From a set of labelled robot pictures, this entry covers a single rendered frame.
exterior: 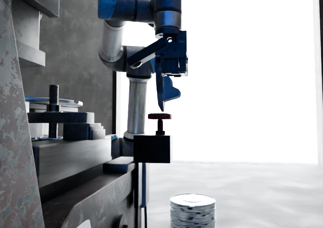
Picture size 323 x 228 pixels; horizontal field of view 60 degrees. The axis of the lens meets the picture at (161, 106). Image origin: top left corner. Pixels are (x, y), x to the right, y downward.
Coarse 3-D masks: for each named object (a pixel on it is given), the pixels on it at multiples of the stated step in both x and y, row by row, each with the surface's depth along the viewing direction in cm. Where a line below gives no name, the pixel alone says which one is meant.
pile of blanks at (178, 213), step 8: (176, 208) 170; (184, 208) 167; (192, 208) 165; (200, 208) 166; (208, 208) 168; (176, 216) 170; (184, 216) 166; (192, 216) 165; (200, 216) 165; (208, 216) 167; (176, 224) 170; (184, 224) 166; (192, 224) 165; (200, 224) 165; (208, 224) 167
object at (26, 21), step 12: (12, 0) 55; (24, 0) 58; (12, 12) 55; (24, 12) 58; (36, 12) 63; (24, 24) 58; (36, 24) 63; (24, 36) 58; (36, 36) 63; (36, 48) 63
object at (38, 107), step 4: (32, 104) 62; (36, 104) 63; (40, 104) 65; (44, 104) 66; (32, 108) 63; (36, 108) 63; (40, 108) 65; (44, 108) 66; (64, 108) 76; (68, 108) 78; (72, 108) 80; (76, 108) 83; (32, 112) 66; (36, 112) 66; (40, 112) 68; (44, 124) 70; (48, 124) 72; (44, 128) 70; (48, 128) 72; (44, 132) 70; (48, 132) 72
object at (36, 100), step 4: (28, 100) 56; (32, 100) 57; (36, 100) 57; (40, 100) 58; (44, 100) 58; (48, 100) 59; (60, 100) 61; (64, 100) 62; (68, 100) 63; (72, 100) 65; (60, 104) 68; (64, 104) 68; (68, 104) 68; (72, 104) 68; (76, 104) 68; (80, 104) 69
